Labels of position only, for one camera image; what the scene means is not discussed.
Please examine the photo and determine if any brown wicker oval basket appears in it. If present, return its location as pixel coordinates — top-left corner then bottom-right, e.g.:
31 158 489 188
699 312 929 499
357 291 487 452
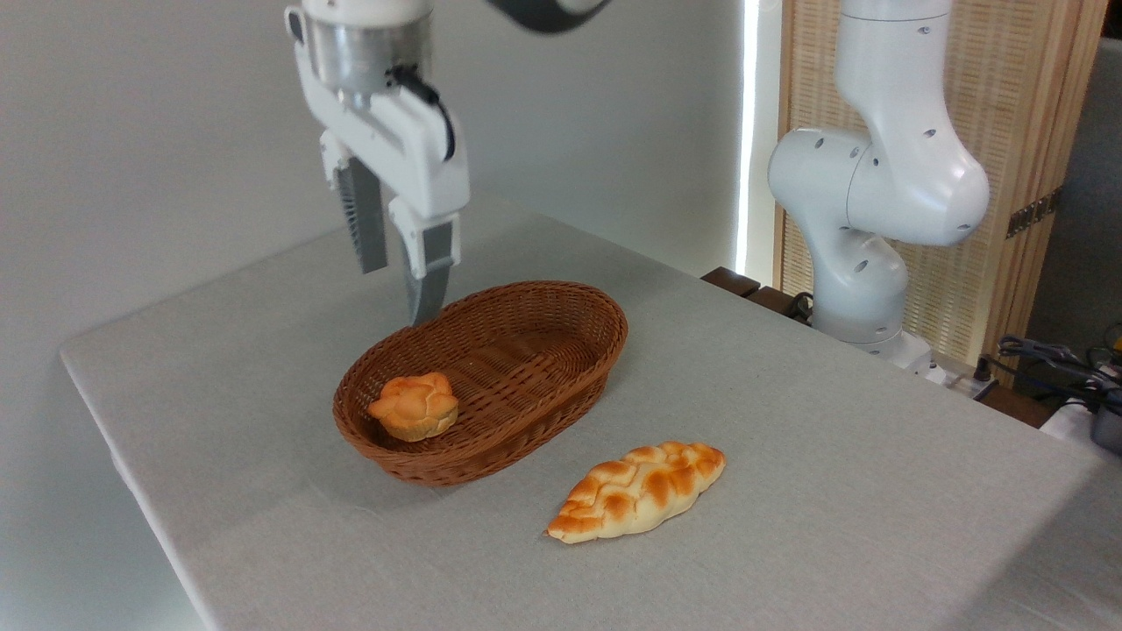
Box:
332 280 630 488

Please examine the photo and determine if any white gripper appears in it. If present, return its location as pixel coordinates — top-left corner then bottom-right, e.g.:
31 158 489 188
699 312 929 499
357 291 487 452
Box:
284 4 472 328

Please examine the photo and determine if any black screen hinge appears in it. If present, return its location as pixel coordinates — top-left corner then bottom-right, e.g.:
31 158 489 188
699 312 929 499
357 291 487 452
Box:
1005 187 1064 240

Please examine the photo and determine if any grey tablecloth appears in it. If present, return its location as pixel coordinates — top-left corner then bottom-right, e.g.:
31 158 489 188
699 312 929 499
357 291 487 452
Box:
59 188 1122 631

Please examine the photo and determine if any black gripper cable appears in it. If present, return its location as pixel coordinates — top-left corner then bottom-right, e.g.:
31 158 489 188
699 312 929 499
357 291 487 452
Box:
385 64 458 164

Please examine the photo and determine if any white power strip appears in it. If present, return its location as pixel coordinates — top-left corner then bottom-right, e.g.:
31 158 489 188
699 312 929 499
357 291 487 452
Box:
927 358 1001 401

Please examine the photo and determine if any round orange bread roll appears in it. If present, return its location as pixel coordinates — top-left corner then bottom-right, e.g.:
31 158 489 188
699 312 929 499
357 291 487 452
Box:
366 371 460 443

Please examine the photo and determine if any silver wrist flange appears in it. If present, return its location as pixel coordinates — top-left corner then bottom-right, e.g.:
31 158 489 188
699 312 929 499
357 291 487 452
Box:
304 11 434 108

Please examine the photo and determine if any long braided bread loaf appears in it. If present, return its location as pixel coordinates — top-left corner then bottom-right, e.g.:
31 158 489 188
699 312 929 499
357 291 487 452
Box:
545 440 728 546

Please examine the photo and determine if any bamboo folding screen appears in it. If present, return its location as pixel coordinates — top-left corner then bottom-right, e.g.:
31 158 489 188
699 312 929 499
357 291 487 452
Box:
775 0 1111 388

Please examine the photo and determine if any black cable bundle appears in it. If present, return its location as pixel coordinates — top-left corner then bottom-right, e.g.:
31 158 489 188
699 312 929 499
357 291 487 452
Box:
977 331 1122 397

